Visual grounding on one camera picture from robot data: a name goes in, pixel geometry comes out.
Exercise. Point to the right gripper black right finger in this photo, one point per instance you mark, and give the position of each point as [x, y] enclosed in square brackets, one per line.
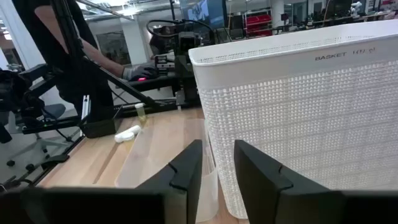
[264, 186]

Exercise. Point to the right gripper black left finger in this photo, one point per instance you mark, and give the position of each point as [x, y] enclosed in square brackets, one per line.
[186, 168]

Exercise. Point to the white plastic pill bottle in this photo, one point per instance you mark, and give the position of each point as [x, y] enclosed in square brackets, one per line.
[124, 137]
[135, 129]

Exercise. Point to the white perforated plastic basket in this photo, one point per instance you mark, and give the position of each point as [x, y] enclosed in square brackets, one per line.
[295, 124]

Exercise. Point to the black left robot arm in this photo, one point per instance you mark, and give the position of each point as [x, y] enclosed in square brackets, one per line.
[186, 62]

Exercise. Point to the clear plastic bin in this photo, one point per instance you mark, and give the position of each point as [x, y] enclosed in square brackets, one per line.
[161, 155]

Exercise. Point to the person's hand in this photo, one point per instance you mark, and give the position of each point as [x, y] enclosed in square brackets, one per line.
[138, 72]

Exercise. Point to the yellow translucent pill bottle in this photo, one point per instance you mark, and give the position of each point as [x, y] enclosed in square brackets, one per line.
[140, 113]

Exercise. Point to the large display screen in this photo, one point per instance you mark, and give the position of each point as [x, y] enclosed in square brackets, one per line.
[202, 12]

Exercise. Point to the silver aluminium extrusion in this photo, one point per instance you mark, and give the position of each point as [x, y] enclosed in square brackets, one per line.
[85, 107]

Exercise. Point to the red storage bin shelf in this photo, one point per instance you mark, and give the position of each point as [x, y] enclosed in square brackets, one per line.
[258, 23]

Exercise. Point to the person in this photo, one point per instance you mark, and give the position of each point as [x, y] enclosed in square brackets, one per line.
[46, 46]

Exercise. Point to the grey office chair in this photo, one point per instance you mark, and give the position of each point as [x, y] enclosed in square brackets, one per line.
[53, 112]

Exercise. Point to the black frame base block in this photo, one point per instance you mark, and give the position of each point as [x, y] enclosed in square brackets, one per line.
[98, 128]

